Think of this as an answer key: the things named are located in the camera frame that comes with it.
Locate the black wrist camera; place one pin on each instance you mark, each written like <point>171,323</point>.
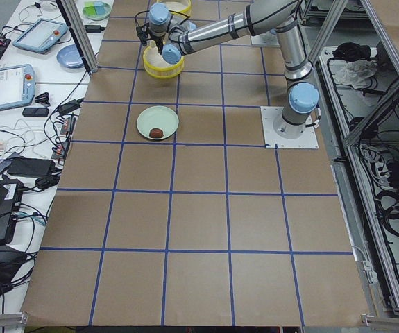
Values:
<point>143,34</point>

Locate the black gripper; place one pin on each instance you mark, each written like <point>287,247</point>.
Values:
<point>156,38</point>

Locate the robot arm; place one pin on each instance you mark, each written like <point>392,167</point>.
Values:
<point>174,39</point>

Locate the teach pendant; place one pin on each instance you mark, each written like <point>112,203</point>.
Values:
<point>17,86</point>
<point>41,36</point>

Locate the green plate with blocks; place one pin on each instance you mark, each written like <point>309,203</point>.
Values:
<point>96,10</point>

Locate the yellow steamer basket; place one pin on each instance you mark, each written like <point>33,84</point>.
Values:
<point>157,67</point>
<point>181,6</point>

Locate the near teach pendant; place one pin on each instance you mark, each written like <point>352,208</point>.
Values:
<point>17,86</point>

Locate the blue plate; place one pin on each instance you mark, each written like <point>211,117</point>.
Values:
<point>69,57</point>

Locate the black power brick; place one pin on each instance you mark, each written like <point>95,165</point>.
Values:
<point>30,167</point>

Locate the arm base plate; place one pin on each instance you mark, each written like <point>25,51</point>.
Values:
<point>280,134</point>

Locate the aluminium frame post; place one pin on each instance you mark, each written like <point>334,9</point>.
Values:
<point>71,16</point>

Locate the black phone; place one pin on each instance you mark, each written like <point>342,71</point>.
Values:
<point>35,112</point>

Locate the right yellow steamer basket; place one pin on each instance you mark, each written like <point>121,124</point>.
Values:
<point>181,6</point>

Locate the middle yellow steamer basket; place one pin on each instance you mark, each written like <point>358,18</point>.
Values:
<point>157,67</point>

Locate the brown bun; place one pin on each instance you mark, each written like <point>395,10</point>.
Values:
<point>156,133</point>

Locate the crumpled white cloth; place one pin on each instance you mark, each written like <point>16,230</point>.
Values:
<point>357,74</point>

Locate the far teach pendant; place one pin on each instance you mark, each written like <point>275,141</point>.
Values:
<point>41,36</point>

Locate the black power adapter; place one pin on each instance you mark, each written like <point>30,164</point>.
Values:
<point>92,28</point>

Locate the light green plate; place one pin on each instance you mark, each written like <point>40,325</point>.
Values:
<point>157,117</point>

